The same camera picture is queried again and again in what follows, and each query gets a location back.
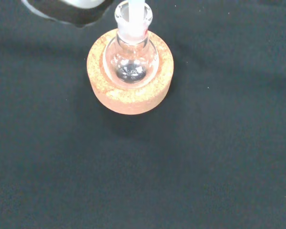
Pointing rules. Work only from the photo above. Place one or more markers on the glass round-bottom flask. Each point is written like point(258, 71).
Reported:
point(131, 59)

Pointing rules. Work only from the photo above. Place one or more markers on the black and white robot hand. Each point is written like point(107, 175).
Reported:
point(69, 10)

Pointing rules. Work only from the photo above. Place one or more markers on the black cloth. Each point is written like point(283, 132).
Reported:
point(157, 167)

